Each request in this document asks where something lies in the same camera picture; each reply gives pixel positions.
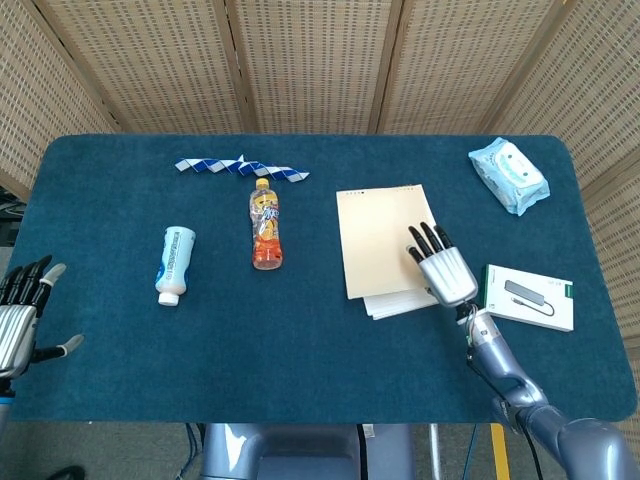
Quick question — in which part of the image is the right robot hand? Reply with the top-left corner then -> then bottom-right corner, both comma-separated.
405,221 -> 479,308

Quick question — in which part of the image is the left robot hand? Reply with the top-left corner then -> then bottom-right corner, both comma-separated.
0,254 -> 86,380

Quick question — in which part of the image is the beige notepad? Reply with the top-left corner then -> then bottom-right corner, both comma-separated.
335,183 -> 446,321

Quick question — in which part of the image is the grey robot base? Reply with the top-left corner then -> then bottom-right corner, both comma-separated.
199,422 -> 417,480

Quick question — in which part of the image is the white green USB hub box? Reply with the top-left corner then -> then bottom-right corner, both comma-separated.
478,263 -> 575,333

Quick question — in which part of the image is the blue wet wipes pack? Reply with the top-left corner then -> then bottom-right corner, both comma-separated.
467,136 -> 551,218

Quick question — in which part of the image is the white blue plastic bottle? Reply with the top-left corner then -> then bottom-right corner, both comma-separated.
154,225 -> 197,307

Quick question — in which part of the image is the orange drink bottle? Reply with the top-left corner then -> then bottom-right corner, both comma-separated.
248,177 -> 284,272

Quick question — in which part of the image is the yellow floor tape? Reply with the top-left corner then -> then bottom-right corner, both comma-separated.
489,423 -> 512,480

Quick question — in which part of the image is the blue table mat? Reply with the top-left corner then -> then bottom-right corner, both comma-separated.
3,133 -> 638,426

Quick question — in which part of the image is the blue white snake puzzle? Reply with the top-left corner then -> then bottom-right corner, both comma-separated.
174,153 -> 311,182

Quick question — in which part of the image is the woven bamboo folding screen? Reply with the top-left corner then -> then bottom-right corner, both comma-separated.
0,0 -> 640,451

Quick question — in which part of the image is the blue cable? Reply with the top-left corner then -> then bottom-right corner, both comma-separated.
182,422 -> 202,480

